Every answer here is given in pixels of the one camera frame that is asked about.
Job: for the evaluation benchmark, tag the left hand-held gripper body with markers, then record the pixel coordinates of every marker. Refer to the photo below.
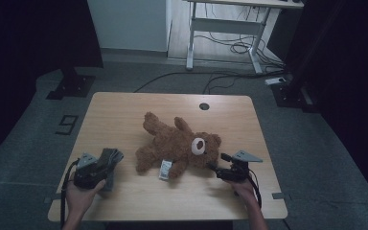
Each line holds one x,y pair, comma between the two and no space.
87,175

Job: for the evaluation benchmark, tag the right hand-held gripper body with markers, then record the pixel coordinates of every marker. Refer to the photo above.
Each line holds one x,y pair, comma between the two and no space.
234,172

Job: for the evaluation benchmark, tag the brown teddy bear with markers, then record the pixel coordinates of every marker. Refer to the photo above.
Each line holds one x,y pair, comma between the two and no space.
179,147

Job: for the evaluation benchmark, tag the person's right hand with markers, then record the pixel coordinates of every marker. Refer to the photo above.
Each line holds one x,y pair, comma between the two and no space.
242,191

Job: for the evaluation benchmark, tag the person's left hand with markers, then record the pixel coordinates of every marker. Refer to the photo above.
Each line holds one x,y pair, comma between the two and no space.
81,199

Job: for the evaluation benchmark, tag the grey tape strip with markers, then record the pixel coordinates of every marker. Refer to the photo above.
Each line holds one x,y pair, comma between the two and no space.
49,199
279,195

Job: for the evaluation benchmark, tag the black stand base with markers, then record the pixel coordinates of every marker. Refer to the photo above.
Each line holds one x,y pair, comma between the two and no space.
292,96
73,86

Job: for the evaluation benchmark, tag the white power strip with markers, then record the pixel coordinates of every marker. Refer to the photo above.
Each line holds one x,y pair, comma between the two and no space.
275,80

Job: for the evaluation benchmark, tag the dark curtain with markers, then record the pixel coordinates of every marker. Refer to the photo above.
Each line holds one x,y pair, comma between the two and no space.
28,48
348,64

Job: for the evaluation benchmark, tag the white cabinet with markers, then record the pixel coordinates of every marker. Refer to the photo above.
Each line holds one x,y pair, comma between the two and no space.
127,24

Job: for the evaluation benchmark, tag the white metal desk frame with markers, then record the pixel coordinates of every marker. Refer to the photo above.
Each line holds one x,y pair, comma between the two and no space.
226,26

